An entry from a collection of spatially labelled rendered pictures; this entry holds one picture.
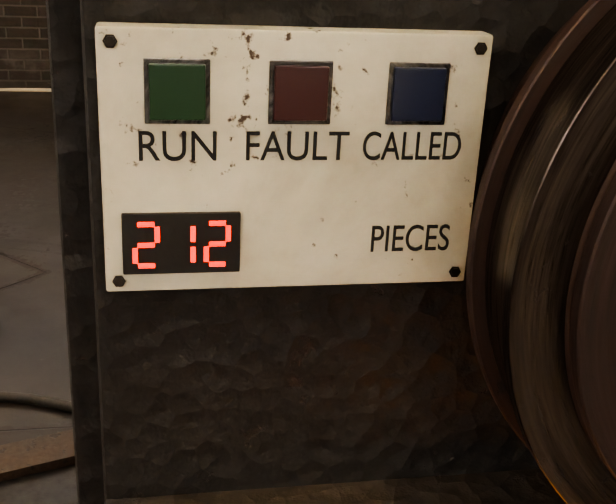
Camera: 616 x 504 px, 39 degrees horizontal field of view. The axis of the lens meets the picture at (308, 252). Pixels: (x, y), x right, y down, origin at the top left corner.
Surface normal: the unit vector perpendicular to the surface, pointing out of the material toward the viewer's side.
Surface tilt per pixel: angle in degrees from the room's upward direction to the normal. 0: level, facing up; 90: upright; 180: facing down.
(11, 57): 90
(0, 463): 0
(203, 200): 90
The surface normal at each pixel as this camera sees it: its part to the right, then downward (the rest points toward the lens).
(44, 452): 0.04, -0.93
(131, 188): 0.18, 0.37
